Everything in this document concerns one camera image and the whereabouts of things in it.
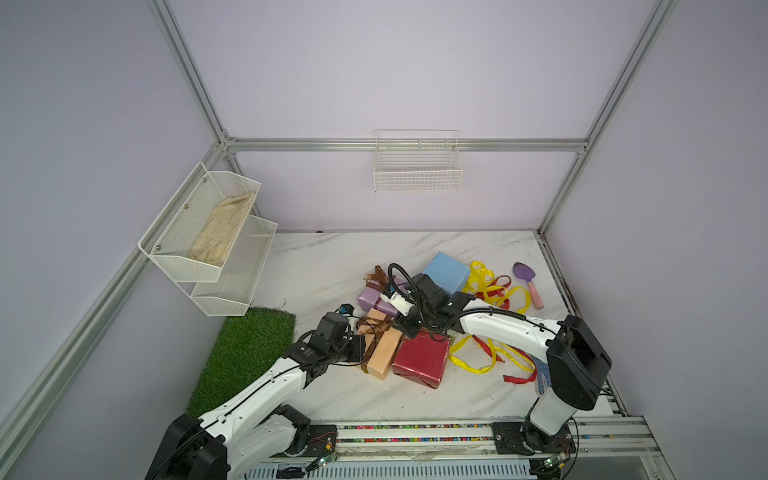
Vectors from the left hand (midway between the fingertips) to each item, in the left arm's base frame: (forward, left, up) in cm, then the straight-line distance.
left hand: (364, 348), depth 83 cm
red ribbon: (+24, -44, -5) cm, 51 cm away
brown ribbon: (+6, -3, +1) cm, 7 cm away
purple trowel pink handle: (+30, -57, -5) cm, 65 cm away
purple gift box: (+15, 0, +2) cm, 15 cm away
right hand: (+7, -10, +3) cm, 13 cm away
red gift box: (-4, -17, +2) cm, 17 cm away
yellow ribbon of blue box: (+27, -39, -4) cm, 48 cm away
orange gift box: (+2, -5, 0) cm, 5 cm away
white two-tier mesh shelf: (+18, +40, +24) cm, 50 cm away
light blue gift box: (+27, -28, 0) cm, 39 cm away
